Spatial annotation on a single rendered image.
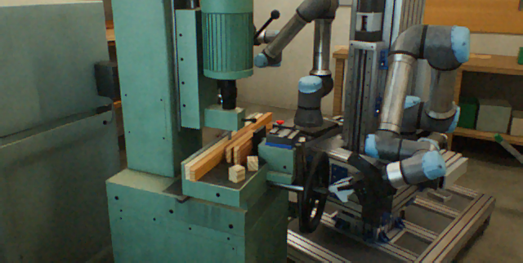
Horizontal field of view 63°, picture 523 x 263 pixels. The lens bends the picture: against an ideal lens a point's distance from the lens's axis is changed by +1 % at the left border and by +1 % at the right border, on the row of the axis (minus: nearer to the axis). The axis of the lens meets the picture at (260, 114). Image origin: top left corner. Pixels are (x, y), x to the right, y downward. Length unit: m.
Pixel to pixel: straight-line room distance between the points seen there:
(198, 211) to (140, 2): 0.73
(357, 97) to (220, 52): 0.88
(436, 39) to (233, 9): 0.66
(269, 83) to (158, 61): 3.73
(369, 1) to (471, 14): 2.59
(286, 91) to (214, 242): 3.73
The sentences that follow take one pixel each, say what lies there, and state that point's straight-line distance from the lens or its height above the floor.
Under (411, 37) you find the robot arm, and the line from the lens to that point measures 1.53.
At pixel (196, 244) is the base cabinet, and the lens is 1.58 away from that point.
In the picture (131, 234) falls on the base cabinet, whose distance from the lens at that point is 1.74.
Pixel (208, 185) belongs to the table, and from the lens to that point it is 1.38.
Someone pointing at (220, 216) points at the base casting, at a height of 0.77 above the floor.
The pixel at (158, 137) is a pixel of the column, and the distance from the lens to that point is 1.62.
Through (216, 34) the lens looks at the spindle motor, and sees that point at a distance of 1.42.
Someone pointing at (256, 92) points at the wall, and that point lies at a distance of 5.31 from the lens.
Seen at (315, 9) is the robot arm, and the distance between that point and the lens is 2.06.
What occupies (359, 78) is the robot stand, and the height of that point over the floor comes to 1.08.
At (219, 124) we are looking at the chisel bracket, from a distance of 1.55.
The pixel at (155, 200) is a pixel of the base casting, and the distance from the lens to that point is 1.59.
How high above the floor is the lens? 1.53
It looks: 18 degrees down
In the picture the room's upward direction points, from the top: straight up
